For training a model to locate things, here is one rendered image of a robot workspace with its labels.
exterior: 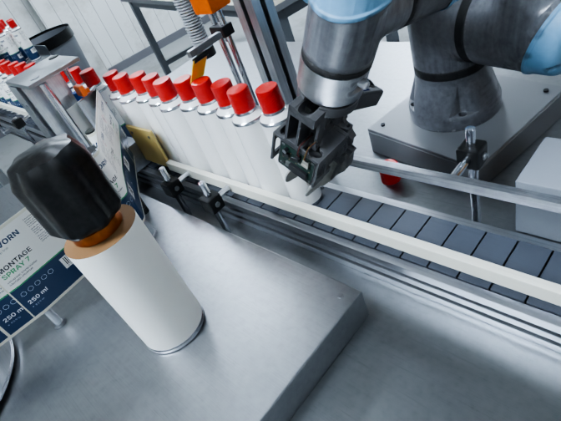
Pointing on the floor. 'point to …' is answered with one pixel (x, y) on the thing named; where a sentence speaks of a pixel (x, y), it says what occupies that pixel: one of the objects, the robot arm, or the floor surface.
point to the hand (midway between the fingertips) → (315, 178)
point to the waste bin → (61, 43)
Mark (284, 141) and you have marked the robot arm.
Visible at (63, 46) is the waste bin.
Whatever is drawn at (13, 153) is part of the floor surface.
